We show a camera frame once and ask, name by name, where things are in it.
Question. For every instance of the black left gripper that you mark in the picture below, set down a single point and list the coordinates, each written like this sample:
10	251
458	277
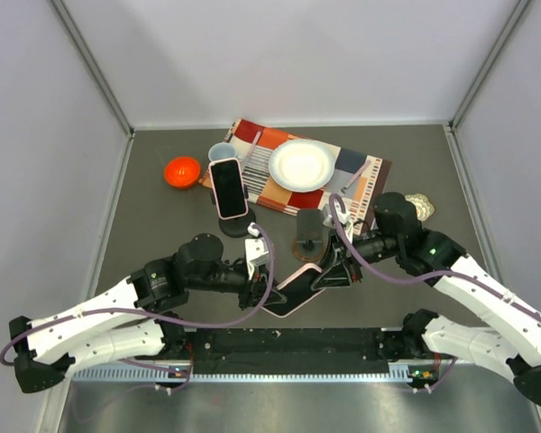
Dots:
258	289

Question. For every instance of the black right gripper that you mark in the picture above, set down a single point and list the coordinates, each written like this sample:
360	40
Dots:
337	276

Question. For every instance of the grey stand wooden base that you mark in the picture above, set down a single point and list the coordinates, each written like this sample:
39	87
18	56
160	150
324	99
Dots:
309	245

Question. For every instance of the black clamp phone stand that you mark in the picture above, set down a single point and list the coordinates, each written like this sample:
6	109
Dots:
235	227

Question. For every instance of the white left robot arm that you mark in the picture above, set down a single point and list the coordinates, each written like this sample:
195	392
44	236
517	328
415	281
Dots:
135	318

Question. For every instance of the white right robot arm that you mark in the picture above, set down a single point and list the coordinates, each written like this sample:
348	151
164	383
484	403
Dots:
401	251

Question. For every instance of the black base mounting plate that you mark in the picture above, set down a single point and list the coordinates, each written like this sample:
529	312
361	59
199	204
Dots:
284	351

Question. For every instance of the small patterned flower dish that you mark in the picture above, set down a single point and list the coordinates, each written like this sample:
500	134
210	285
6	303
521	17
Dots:
424	208

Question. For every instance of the white deep plate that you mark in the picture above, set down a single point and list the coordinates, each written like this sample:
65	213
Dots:
301	165

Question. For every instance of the orange plastic bowl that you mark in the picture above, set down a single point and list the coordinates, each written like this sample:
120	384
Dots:
182	172

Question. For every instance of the light blue footed cup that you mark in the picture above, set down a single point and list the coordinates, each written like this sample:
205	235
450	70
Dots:
223	151

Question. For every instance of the fork with pink handle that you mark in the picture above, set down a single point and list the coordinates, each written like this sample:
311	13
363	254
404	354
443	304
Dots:
355	177

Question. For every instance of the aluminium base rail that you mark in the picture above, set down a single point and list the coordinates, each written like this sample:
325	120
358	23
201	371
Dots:
420	368

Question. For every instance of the right aluminium frame post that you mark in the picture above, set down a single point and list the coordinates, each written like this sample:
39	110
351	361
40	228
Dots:
516	17

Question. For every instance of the aluminium frame post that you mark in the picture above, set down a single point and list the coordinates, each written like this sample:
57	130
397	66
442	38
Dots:
516	17
87	57

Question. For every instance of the left aluminium frame post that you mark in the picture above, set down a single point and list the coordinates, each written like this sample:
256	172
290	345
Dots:
87	57

